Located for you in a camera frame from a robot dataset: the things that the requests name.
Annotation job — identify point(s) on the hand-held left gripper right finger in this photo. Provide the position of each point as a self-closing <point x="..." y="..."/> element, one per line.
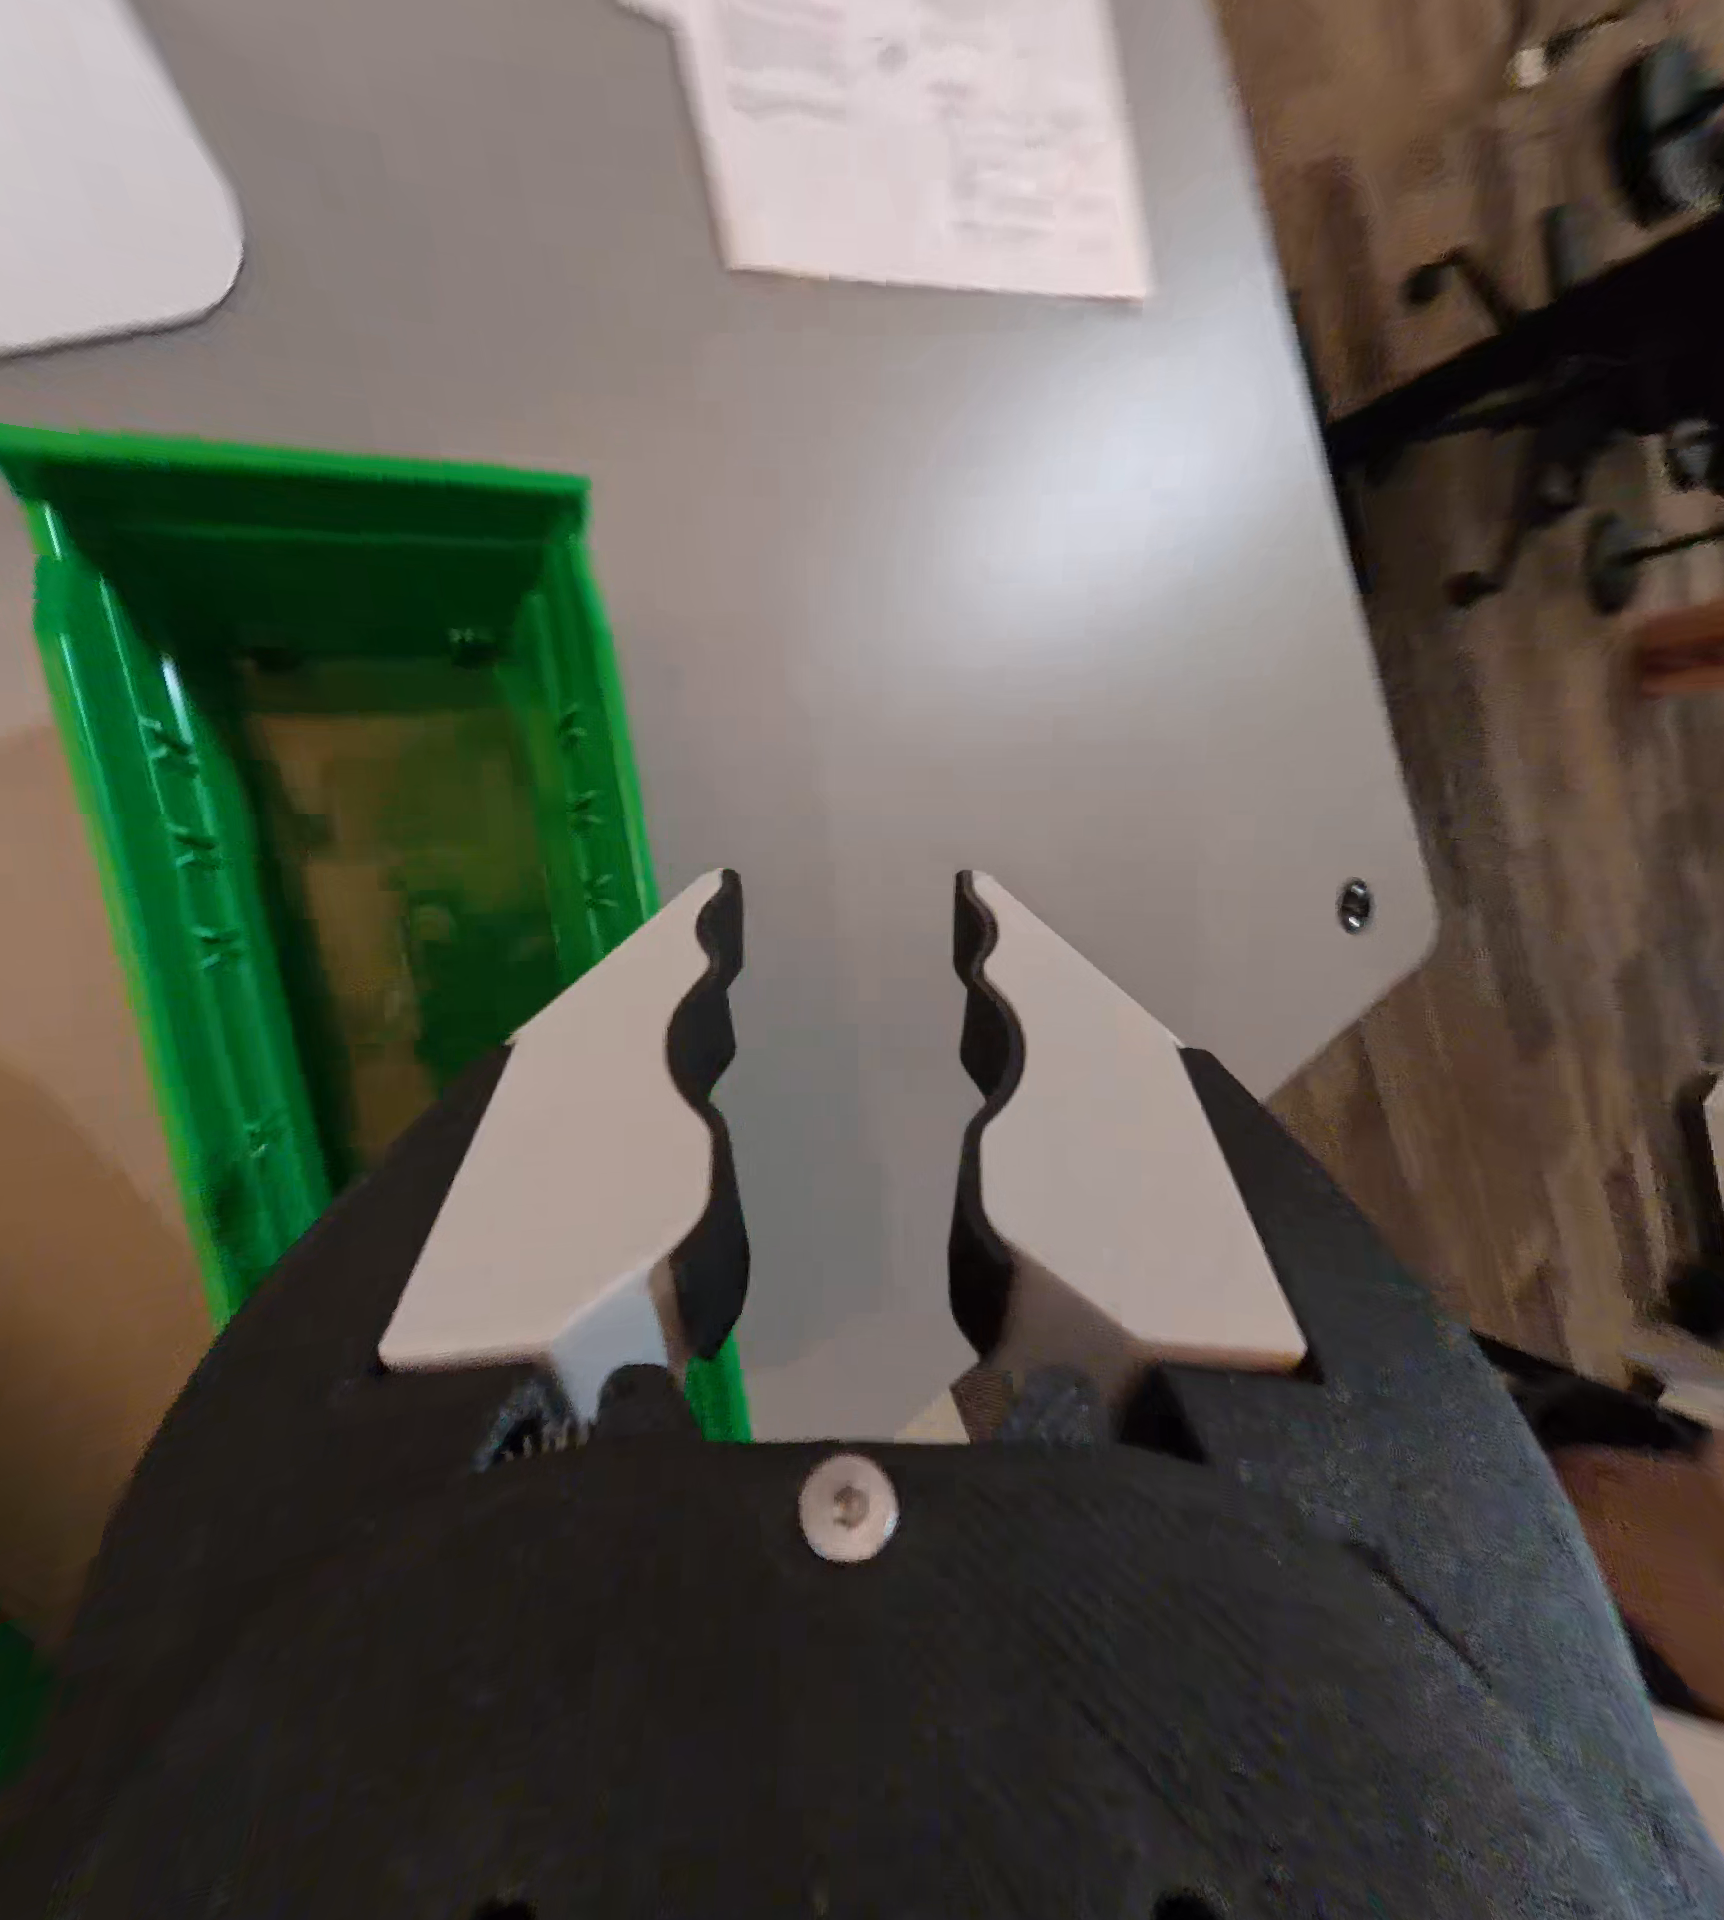
<point x="1117" y="1185"/>

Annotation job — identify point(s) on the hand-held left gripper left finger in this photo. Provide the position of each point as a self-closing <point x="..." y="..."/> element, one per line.
<point x="576" y="1156"/>

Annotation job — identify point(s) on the narrow green plastic bin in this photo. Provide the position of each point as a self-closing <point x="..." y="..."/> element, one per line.
<point x="188" y="901"/>

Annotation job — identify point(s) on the black office chair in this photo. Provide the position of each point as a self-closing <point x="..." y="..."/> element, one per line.
<point x="1704" y="315"/>

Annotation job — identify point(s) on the white printed paper sheet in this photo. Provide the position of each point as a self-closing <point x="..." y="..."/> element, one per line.
<point x="921" y="150"/>

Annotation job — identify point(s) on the white rounded board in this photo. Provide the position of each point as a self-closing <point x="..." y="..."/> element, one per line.
<point x="36" y="165"/>

